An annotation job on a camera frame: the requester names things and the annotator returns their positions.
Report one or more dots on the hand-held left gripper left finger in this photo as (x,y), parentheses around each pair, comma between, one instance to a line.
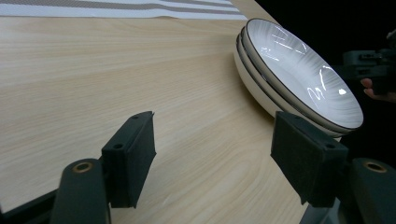
(129,161)

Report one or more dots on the grey striped table mat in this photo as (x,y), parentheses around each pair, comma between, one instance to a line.
(93,9)

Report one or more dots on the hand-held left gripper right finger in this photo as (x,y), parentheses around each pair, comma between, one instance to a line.
(308,161)

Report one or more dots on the white plate with dark rim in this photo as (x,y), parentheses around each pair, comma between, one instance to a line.
(252,81)
(268,93)
(295,68)

